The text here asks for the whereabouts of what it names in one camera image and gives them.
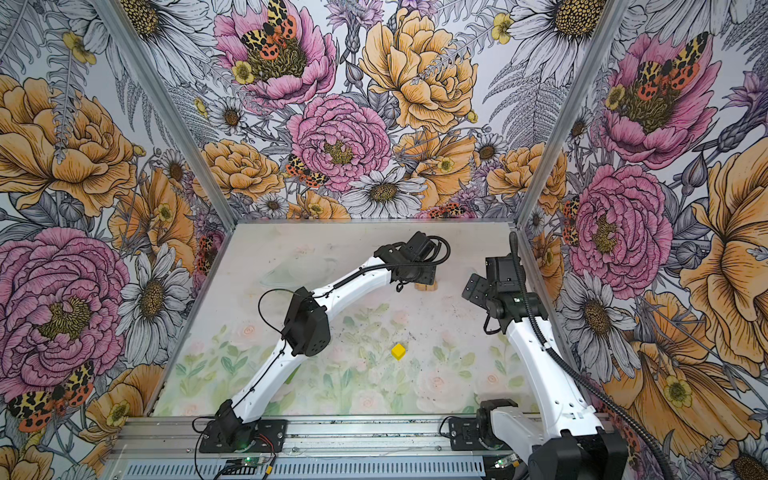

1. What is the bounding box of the yellow cube block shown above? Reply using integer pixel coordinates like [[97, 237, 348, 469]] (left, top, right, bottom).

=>
[[391, 343, 407, 361]]

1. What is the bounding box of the aluminium rail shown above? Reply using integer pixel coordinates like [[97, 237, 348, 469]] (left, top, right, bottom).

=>
[[113, 412, 619, 458]]

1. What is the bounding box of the natural wood block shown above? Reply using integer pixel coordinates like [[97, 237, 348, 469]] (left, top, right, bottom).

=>
[[413, 282, 438, 292]]

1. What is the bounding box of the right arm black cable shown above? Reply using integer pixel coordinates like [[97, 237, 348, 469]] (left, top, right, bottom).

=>
[[508, 230, 676, 480]]

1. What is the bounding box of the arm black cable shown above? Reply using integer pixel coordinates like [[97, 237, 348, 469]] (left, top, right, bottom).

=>
[[191, 233, 452, 475], [508, 230, 676, 480]]

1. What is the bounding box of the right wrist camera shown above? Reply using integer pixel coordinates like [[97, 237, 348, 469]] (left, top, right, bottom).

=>
[[485, 254, 526, 294]]

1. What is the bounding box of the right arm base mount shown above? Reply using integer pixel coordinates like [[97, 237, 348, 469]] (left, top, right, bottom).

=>
[[440, 416, 499, 451]]

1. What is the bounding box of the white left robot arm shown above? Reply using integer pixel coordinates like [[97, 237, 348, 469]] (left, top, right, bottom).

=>
[[196, 231, 451, 454]]

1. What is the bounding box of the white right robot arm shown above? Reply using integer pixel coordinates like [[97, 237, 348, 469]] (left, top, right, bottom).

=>
[[462, 253, 629, 479]]

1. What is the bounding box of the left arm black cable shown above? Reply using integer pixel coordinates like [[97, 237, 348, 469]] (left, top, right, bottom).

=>
[[191, 233, 452, 475]]

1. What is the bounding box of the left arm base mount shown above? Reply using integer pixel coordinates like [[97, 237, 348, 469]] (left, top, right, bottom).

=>
[[198, 419, 288, 454]]

